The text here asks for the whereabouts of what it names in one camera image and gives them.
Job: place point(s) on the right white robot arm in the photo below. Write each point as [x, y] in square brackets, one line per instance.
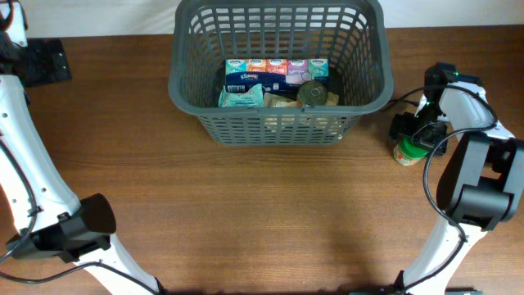
[472, 176]

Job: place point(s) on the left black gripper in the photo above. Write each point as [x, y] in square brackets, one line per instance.
[51, 66]

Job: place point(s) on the silver pull-tab tin can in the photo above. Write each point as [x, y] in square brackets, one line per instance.
[312, 93]

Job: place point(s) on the tan paper bag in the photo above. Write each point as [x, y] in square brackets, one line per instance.
[276, 101]

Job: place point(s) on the teal wet wipes packet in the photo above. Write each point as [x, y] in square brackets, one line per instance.
[254, 97]

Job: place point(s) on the grey plastic shopping basket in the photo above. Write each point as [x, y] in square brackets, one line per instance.
[350, 34]

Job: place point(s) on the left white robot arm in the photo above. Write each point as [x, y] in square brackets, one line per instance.
[51, 221]

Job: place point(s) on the green lid glass jar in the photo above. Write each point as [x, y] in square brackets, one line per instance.
[408, 154]

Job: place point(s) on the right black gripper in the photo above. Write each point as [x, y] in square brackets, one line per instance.
[400, 124]

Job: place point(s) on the Kleenex tissue multipack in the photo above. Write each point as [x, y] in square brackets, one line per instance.
[275, 75]

